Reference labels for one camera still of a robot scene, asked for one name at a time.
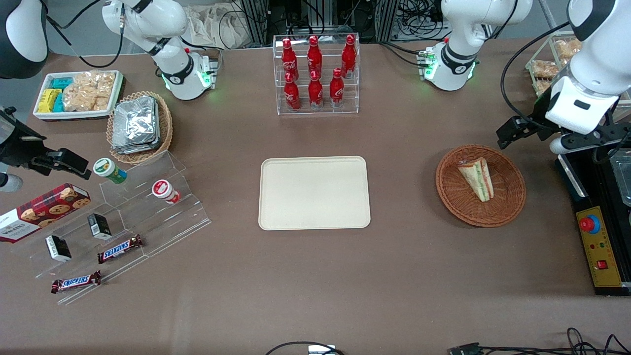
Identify clear plastic container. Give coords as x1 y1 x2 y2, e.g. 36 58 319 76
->
608 148 631 207

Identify beige plastic serving tray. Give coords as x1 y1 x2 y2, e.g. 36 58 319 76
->
258 156 372 231

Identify black floor cables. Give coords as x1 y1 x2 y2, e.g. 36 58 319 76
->
481 327 631 355

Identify green lid snack cup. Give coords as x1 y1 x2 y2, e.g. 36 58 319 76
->
93 157 128 185

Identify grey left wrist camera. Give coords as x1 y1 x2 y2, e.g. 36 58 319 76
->
549 137 575 155

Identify white rectangular snack tray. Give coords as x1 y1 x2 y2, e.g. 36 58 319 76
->
33 70 125 122

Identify tangled black cable bundle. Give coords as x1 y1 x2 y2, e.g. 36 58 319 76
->
393 0 450 42

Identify white wire rack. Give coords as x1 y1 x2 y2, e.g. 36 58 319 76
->
525 30 631 109

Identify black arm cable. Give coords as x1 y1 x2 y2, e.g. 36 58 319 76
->
45 0 125 69
500 22 571 133

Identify red cola bottle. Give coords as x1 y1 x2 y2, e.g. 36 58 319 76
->
281 38 300 82
283 72 301 112
329 68 346 109
308 70 324 110
307 35 323 79
341 34 357 79

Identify yellow snack packet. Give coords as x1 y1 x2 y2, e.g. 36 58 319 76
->
38 88 63 113

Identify small black box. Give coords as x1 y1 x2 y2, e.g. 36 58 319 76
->
45 235 72 263
87 213 112 241

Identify black machine housing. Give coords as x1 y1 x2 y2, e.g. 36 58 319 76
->
556 123 631 297

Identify silver foil packs stack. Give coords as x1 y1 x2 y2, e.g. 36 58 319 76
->
110 95 162 155

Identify oval light wicker basket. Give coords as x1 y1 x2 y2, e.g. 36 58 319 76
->
105 91 174 165

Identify white cloth bag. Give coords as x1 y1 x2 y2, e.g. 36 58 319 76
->
184 4 248 50

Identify red lid snack cup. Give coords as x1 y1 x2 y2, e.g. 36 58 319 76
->
151 179 181 205

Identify triangle sandwich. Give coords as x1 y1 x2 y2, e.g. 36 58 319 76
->
457 157 495 203

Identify brown snickers bar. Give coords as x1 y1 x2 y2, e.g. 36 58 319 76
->
97 234 144 265
51 270 102 295

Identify black cable connector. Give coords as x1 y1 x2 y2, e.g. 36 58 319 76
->
448 342 485 355

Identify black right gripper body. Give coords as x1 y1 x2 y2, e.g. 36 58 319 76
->
0 107 48 171

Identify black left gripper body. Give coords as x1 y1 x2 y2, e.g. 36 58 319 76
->
534 91 631 151

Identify round brown wicker basket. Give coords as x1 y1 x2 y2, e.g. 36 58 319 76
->
435 144 527 228

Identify black looped cable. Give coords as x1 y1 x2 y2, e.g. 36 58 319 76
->
265 341 347 355

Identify clear acrylic bottle rack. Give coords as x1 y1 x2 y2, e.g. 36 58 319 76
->
272 33 361 116

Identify aluminium frame post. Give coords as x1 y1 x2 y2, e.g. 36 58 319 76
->
374 0 400 43
239 0 270 46

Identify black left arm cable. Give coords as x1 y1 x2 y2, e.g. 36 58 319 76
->
500 22 571 133

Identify clear acrylic step display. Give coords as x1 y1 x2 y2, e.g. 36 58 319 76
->
29 150 213 307

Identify yellow control panel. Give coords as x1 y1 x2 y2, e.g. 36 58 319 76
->
575 206 623 288

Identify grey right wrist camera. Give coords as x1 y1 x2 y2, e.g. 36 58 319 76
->
0 173 23 193

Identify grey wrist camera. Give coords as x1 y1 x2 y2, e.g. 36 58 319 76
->
0 173 23 193
549 137 575 155

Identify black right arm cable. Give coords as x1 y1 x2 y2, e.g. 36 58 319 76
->
45 0 125 69

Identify red tartan cookie box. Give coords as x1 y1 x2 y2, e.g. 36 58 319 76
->
0 183 91 244

